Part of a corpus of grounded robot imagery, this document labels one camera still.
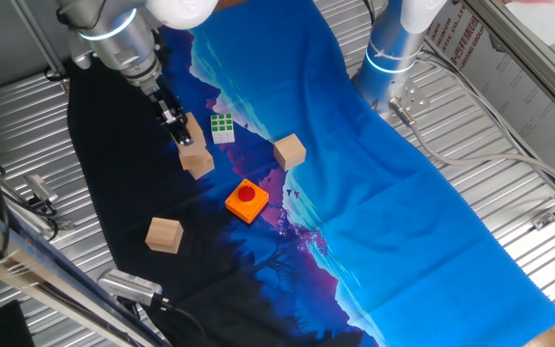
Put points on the aluminium frame beam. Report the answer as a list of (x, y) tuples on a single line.
[(41, 270), (523, 58)]

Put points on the white printed panel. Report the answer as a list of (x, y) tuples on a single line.
[(523, 91)]

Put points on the blue mountain print cloth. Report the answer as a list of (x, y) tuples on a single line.
[(378, 217)]

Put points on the grey metal pole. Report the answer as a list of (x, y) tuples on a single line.
[(36, 34)]

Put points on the Rubik's cube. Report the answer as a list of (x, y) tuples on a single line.
[(222, 127)]

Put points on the orange square base block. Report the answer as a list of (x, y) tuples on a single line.
[(246, 202)]

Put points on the black flat device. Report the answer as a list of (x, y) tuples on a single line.
[(12, 328)]

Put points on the silver depth camera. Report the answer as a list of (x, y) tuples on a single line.
[(41, 189), (128, 286)]

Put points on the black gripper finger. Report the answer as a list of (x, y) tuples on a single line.
[(176, 120)]

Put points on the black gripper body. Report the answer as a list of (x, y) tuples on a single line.
[(154, 89)]

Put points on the silver camera mount bracket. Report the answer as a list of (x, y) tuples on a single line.
[(63, 224)]

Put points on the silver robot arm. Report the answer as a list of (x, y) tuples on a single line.
[(123, 38)]

